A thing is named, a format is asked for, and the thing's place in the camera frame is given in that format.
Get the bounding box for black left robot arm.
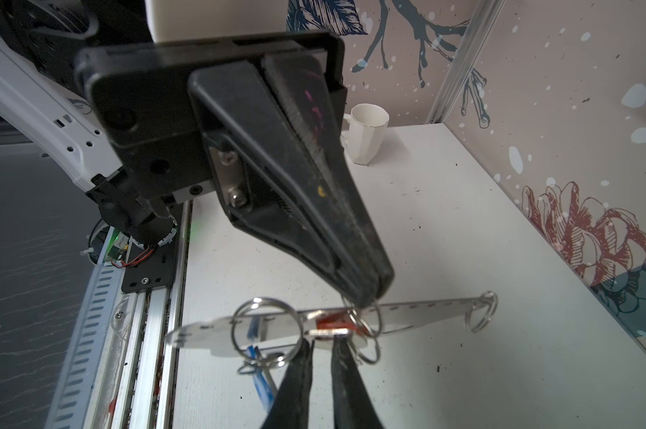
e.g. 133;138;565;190
0;1;394;307

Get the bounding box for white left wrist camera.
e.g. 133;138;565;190
144;0;288;43

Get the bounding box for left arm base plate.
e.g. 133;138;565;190
121;206;184;293

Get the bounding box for white ceramic mug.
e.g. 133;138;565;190
341;103;390;166

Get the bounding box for split keyring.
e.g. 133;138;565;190
464;291;499;334
342;297;384;366
229;298;304;369

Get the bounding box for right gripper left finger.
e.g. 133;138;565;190
262;340;313;429

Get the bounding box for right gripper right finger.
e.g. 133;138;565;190
331;338;383;429

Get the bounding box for blue capped key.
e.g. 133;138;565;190
247;318;278;412

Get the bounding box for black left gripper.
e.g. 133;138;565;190
74;30;380;310

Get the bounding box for red capped key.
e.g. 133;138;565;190
304;315;356;341

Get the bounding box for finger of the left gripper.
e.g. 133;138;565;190
263;52;394;300

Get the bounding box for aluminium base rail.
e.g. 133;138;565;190
45;203;193;428

